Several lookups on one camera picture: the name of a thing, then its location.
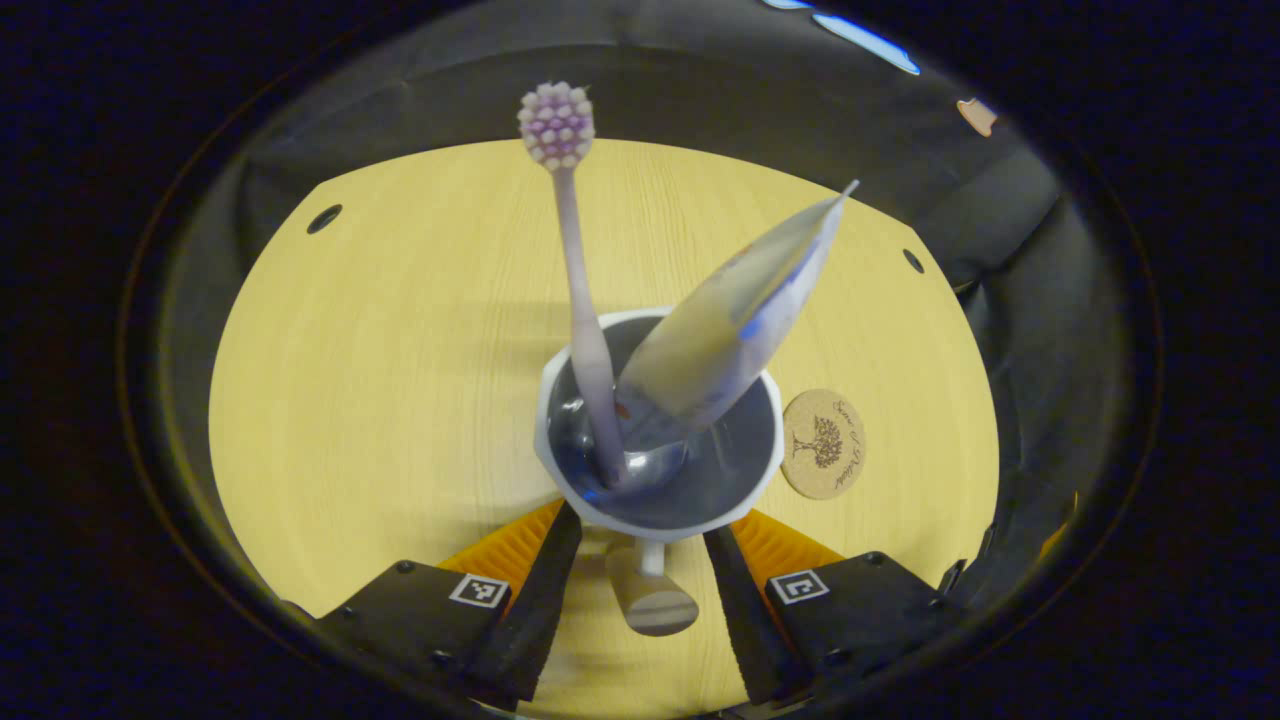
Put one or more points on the light wooden desktop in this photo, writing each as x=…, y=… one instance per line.
x=400, y=380

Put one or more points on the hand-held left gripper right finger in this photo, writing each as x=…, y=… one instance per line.
x=740, y=610

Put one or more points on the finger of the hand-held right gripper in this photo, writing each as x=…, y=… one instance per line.
x=1058, y=530

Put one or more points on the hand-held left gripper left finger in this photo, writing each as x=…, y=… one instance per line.
x=545, y=600

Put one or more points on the white toothbrush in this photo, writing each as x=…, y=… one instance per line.
x=580, y=300

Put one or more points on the round cork coaster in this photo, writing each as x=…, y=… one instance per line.
x=825, y=445

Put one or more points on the white toothpaste tube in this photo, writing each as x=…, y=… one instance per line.
x=730, y=320

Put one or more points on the white cup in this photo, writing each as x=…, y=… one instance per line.
x=720, y=480

